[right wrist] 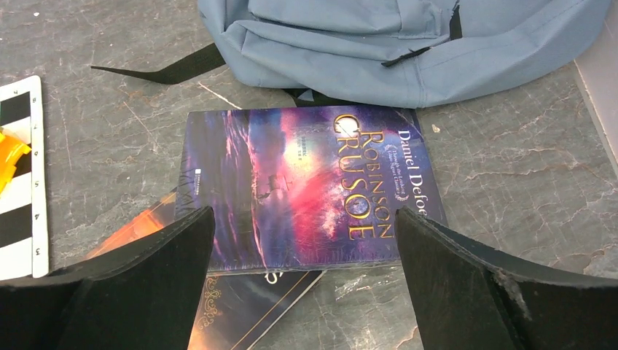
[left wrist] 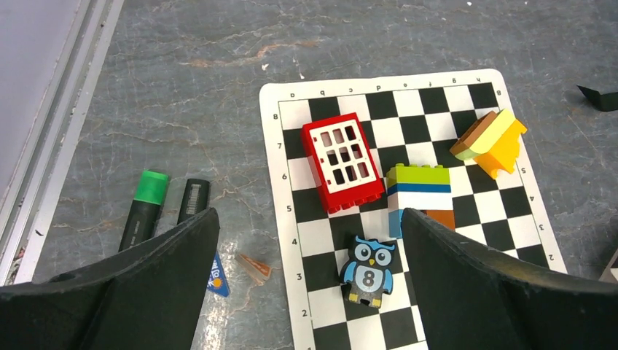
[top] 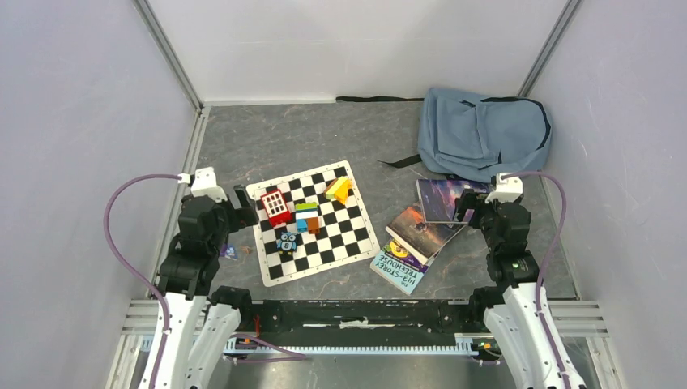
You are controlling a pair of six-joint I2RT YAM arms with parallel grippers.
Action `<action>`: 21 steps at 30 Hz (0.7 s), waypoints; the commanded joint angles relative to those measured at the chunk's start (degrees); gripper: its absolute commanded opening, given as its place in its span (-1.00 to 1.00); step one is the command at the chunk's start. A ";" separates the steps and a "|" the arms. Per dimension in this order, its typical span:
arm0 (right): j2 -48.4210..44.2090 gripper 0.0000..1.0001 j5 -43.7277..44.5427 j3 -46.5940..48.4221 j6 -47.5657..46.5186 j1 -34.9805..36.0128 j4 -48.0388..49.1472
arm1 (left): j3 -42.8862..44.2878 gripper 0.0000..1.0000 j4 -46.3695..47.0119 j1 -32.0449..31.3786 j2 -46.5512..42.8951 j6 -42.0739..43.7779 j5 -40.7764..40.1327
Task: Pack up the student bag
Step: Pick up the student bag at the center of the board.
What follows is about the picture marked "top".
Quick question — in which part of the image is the purple galaxy cover book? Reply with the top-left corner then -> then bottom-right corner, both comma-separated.
416,179 -> 490,224

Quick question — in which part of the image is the blue grey backpack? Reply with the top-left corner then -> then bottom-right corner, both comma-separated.
378,87 -> 553,184

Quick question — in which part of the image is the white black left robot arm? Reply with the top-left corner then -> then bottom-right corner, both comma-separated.
139,185 -> 258,388

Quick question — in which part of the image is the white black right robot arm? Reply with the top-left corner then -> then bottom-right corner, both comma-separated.
455,190 -> 587,388

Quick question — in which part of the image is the red window toy block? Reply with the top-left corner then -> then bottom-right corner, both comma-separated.
260,189 -> 292,228

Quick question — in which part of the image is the blue owl toy figure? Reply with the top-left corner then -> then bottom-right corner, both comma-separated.
276,231 -> 299,256

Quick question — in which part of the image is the dark orange tale book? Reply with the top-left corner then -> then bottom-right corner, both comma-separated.
386,203 -> 465,265

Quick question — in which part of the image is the black white chessboard mat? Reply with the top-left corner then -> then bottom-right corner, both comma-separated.
246,160 -> 380,287

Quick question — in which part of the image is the light blue treehouse book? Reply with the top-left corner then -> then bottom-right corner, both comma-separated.
370,239 -> 436,296

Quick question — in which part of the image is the yellow orange toy block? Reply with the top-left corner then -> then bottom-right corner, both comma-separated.
324,177 -> 352,205

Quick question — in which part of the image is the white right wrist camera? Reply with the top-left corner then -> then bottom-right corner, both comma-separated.
485,173 -> 523,203

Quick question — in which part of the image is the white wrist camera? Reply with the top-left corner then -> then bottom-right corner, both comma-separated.
177,167 -> 228,203
485,173 -> 523,203

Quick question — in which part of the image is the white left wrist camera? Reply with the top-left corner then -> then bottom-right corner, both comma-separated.
177,167 -> 228,203

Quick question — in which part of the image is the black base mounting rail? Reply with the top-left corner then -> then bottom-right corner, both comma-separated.
235,299 -> 489,347

